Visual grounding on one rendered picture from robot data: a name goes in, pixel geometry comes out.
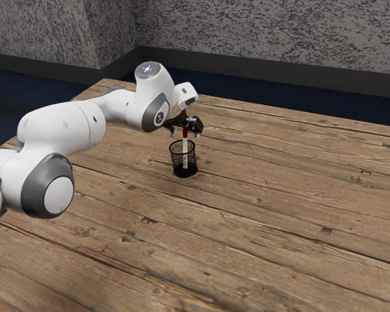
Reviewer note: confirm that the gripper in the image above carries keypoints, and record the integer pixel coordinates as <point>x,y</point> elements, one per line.
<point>182,122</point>

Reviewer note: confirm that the white and red pen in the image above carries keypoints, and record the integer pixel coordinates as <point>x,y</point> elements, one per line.
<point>185,143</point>

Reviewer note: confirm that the black mesh pen holder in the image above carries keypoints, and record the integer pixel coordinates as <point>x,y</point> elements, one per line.
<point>183,161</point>

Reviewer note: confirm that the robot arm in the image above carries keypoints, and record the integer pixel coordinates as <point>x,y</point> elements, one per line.
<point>61,126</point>

